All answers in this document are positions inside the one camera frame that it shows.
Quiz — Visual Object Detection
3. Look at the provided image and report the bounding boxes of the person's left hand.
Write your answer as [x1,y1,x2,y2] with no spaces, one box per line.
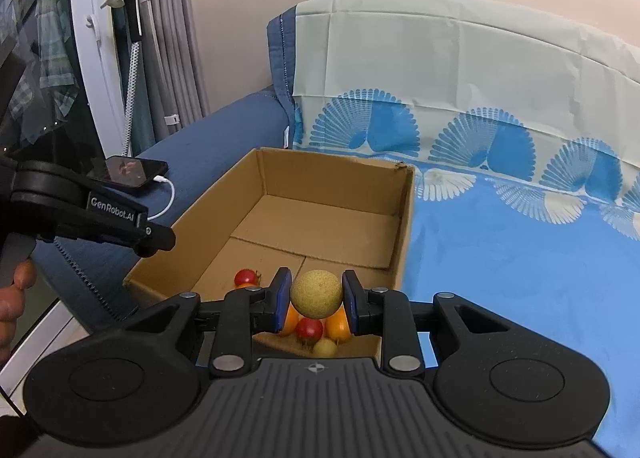
[0,259,37,365]

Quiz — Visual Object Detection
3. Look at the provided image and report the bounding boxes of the black smartphone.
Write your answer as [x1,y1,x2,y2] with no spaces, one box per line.
[88,155,168,196]

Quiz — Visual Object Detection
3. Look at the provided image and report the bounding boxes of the red cherry tomato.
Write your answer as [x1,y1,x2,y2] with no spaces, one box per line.
[295,317,323,346]

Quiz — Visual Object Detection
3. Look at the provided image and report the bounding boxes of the blue sofa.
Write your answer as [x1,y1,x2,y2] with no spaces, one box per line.
[32,8,295,333]

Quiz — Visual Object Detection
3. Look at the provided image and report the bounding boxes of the white door frame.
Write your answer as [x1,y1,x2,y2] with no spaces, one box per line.
[70,0,125,157]

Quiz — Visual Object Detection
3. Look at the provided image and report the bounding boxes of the brown cardboard box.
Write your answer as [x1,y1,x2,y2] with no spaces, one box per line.
[121,147,418,360]

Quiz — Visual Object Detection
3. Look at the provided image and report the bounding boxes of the grey curtain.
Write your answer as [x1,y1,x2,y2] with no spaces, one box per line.
[111,0,210,155]

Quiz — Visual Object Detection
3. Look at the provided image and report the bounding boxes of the red strawberry-like fruit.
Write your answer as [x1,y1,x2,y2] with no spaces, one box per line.
[233,268,260,288]

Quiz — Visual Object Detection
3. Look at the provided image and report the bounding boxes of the blue fan-pattern sheet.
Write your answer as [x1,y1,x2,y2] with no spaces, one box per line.
[267,0,639,457]

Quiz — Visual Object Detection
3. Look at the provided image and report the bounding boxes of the small tan round fruit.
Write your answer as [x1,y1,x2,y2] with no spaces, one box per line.
[290,269,343,319]

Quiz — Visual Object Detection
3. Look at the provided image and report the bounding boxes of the yellow round fruit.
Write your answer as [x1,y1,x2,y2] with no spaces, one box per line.
[312,337,337,358]

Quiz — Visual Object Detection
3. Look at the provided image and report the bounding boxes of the orange round fruit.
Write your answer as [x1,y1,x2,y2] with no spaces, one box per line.
[324,305,352,344]

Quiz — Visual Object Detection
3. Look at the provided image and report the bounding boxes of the orange fruit with stem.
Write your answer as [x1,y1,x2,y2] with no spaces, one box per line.
[278,303,299,337]

